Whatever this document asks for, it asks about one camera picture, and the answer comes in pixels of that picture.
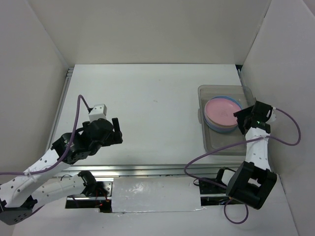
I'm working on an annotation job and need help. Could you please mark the clear plastic bin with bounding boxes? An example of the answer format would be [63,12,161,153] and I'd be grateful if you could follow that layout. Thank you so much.
[198,85,255,152]

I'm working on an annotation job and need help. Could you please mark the white watermelon pattern plate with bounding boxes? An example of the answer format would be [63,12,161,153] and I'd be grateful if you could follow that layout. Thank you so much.
[206,122,237,133]

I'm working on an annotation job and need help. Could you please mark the blue plastic plate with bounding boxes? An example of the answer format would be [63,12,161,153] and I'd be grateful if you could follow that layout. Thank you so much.
[212,96,242,109]

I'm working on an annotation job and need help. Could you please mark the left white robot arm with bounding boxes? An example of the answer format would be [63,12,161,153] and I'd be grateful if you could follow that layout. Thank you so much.
[0,118,123,225]

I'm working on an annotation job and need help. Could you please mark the pink plastic plate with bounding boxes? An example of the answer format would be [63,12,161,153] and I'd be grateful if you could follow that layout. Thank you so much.
[204,98,241,127]

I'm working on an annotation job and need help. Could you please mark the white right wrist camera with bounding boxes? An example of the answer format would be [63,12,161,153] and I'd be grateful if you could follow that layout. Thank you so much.
[267,107,277,123]

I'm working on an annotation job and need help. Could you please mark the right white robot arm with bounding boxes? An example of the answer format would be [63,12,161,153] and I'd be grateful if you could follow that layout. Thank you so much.
[214,101,277,209]

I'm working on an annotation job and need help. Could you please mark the white foam cover panel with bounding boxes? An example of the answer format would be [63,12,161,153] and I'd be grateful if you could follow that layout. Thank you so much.
[111,177,202,213]

